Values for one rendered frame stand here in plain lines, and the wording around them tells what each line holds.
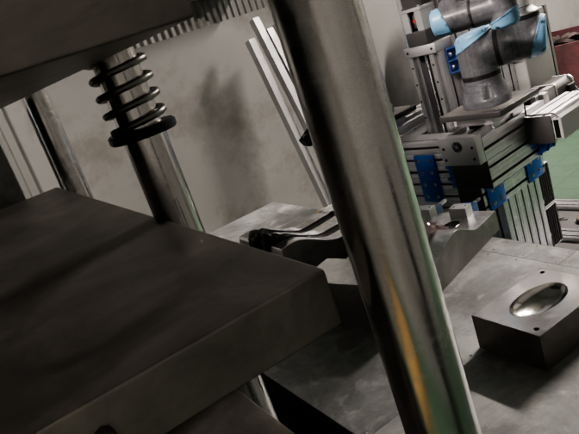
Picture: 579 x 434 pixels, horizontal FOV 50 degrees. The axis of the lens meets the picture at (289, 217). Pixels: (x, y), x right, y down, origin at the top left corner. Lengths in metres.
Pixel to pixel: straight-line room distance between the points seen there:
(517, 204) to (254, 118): 2.30
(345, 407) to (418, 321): 0.73
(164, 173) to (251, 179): 3.49
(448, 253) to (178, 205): 0.84
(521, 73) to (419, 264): 2.04
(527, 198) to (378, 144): 2.11
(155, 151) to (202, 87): 3.34
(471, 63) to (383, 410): 1.19
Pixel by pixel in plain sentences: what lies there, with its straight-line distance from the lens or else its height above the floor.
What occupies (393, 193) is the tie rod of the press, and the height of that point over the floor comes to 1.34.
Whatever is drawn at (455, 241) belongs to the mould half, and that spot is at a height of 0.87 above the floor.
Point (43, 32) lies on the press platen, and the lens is 0.40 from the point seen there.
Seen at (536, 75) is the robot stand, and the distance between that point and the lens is 2.50.
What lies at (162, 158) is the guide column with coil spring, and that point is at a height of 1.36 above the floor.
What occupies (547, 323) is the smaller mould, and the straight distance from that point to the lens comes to 1.15.
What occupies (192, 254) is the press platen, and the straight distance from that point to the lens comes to 0.62.
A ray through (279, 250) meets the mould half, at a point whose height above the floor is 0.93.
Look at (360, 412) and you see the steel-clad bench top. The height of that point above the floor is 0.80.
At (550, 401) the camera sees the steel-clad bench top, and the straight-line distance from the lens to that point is 1.10.
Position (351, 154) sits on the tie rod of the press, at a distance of 0.42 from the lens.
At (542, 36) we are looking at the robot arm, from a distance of 1.99.
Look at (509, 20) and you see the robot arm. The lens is 1.75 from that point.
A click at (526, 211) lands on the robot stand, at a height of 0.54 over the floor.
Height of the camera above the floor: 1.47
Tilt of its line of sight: 17 degrees down
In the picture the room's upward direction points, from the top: 19 degrees counter-clockwise
